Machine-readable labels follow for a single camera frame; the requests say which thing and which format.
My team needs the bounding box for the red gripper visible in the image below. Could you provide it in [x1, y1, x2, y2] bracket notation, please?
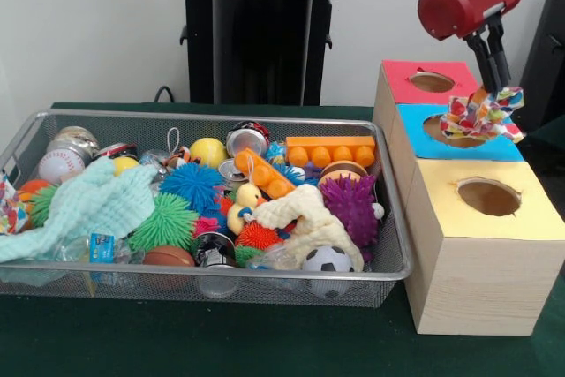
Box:
[417, 0, 526, 92]

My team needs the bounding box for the colourful patterned cloth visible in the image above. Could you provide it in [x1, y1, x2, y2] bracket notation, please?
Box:
[439, 85, 526, 144]

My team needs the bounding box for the wooden box with three holes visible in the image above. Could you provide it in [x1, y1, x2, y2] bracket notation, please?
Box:
[373, 58, 565, 336]

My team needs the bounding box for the silver mesh bin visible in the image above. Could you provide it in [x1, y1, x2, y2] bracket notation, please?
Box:
[0, 108, 415, 310]

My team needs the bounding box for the black upright panel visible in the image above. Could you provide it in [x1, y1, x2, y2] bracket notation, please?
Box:
[505, 0, 565, 133]

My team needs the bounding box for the long orange toy brick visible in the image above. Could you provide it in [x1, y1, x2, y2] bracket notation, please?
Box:
[284, 134, 377, 169]

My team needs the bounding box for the purple spiky toy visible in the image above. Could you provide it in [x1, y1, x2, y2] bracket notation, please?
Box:
[318, 172, 386, 249]

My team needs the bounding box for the cream yellow cloth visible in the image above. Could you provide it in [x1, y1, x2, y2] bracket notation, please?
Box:
[254, 182, 365, 273]

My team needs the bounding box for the short orange toy brick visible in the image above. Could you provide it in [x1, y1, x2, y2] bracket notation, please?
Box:
[233, 147, 298, 200]

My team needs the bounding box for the small soccer ball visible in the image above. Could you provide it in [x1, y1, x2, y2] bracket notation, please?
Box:
[301, 244, 356, 273]

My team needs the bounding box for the yellow ball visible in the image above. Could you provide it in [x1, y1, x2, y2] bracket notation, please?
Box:
[189, 137, 230, 170]

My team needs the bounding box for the blue spiky ball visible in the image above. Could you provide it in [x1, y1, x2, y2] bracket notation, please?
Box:
[158, 162, 227, 204]

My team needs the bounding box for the green spiky ball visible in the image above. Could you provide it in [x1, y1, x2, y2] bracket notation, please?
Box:
[127, 193, 200, 253]

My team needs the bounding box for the mint green cloth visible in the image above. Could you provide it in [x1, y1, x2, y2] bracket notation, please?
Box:
[0, 156, 160, 263]

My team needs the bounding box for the white baseball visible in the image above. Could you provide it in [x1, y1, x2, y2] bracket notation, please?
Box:
[37, 148, 86, 186]

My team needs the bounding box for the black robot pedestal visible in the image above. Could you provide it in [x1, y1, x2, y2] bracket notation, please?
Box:
[170, 0, 354, 107]

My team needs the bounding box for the black cable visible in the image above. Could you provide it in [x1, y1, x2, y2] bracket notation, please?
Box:
[153, 84, 177, 103]

